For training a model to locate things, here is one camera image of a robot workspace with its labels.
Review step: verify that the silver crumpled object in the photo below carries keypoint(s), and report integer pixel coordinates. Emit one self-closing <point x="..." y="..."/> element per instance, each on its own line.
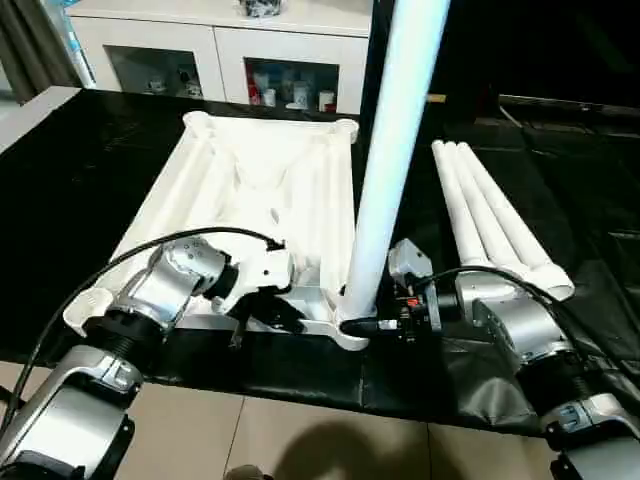
<point x="262" y="7"/>

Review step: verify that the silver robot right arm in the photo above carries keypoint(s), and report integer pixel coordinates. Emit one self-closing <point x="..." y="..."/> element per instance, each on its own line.
<point x="520" y="330"/>

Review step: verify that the white compartment tray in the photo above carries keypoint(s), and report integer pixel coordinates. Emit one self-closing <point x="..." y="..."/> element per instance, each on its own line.
<point x="260" y="180"/>

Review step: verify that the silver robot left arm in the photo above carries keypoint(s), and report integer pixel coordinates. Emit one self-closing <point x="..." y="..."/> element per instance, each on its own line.
<point x="150" y="295"/>

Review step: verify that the white plastic table leg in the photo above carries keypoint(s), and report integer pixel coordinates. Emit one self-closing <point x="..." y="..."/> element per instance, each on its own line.
<point x="525" y="245"/>
<point x="490" y="215"/>
<point x="458" y="205"/>
<point x="395" y="130"/>

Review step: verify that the white glass-door cabinet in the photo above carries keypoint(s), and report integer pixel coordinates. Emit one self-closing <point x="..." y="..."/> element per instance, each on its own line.
<point x="220" y="45"/>

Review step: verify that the long black bar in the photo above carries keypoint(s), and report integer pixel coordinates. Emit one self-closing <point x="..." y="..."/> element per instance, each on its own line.
<point x="570" y="103"/>

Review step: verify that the black work mat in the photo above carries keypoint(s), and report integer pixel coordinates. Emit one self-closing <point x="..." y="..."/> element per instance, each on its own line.
<point x="100" y="160"/>

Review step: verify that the grey curtain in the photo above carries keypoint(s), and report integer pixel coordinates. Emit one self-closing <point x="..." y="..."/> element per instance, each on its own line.
<point x="35" y="45"/>

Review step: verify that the small red bottle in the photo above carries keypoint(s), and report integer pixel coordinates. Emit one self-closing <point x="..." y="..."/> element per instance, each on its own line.
<point x="255" y="90"/>

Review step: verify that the small tan tag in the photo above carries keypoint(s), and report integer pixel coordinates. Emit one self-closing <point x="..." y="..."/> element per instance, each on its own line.
<point x="437" y="98"/>

